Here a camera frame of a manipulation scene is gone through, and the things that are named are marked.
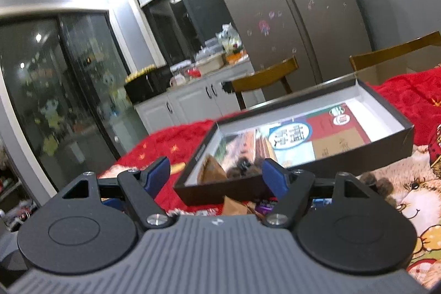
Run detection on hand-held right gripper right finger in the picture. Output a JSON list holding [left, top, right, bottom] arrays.
[[262, 159, 380, 229]]

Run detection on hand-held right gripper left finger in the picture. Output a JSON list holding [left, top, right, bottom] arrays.
[[61, 156, 173, 229]]

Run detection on kraft paper snack packet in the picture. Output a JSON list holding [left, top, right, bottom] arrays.
[[223, 196, 257, 216]]

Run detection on cream lace scrunchie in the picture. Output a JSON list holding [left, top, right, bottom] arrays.
[[165, 207, 221, 217]]

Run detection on black cardboard box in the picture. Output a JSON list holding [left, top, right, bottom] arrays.
[[173, 78, 414, 207]]

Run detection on red printed bear blanket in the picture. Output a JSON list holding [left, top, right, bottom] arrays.
[[96, 68, 441, 291]]

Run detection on colourful printed paper sheet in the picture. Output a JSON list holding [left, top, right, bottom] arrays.
[[220, 103, 372, 169]]

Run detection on brown striped snack packet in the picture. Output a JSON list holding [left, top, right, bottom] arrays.
[[197, 156, 228, 184]]

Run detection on white kitchen cabinet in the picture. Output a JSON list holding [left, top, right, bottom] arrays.
[[134, 60, 266, 134]]

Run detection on black microwave oven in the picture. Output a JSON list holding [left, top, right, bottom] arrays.
[[124, 68, 173, 105]]

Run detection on yellow cloth cover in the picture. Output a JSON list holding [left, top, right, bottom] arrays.
[[125, 65, 157, 82]]

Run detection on wooden chair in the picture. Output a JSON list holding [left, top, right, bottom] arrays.
[[349, 31, 441, 74], [222, 56, 300, 110]]

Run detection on beige storage container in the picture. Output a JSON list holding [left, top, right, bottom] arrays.
[[196, 56, 226, 75]]

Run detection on orange box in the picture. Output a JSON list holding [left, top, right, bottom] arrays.
[[225, 53, 249, 64]]

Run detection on glass sliding door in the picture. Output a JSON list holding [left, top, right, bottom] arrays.
[[0, 10, 138, 191]]

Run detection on clear plastic containers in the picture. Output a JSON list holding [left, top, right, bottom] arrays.
[[196, 38, 224, 60]]

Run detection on plastic bag of snacks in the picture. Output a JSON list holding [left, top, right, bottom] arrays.
[[216, 25, 243, 55]]

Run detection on silver refrigerator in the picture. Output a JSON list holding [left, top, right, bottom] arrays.
[[203, 0, 374, 102]]

